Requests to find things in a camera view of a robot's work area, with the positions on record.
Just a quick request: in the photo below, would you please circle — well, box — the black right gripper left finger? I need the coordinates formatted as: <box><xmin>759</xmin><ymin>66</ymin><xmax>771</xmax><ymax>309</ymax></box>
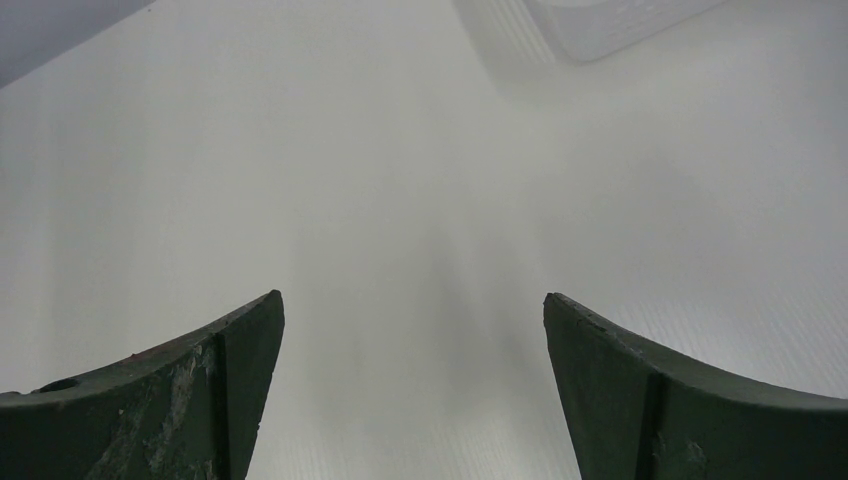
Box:
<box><xmin>1</xmin><ymin>290</ymin><xmax>285</xmax><ymax>479</ymax></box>

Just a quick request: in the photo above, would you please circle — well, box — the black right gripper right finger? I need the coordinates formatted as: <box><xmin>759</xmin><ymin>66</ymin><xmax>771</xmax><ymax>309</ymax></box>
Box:
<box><xmin>544</xmin><ymin>293</ymin><xmax>847</xmax><ymax>479</ymax></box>

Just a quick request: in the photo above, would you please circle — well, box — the white plastic basket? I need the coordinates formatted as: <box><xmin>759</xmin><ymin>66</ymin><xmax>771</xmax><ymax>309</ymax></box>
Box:
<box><xmin>526</xmin><ymin>0</ymin><xmax>722</xmax><ymax>62</ymax></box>

